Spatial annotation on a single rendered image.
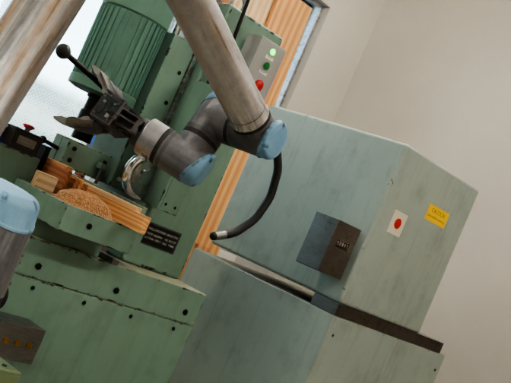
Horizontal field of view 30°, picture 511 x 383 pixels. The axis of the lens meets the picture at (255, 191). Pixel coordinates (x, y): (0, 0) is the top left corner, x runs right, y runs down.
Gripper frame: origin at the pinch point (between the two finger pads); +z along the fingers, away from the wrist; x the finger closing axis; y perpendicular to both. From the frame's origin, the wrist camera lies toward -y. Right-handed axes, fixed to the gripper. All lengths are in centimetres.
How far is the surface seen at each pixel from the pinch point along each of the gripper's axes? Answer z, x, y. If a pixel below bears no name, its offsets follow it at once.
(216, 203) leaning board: -13, -32, -208
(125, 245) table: -29.3, 22.4, -6.7
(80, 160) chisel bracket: -5.4, 9.9, -19.7
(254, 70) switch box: -28, -35, -25
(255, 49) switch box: -25, -40, -23
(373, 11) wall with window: -20, -167, -244
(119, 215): -24.7, 17.7, -4.5
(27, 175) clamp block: -0.4, 21.0, -8.3
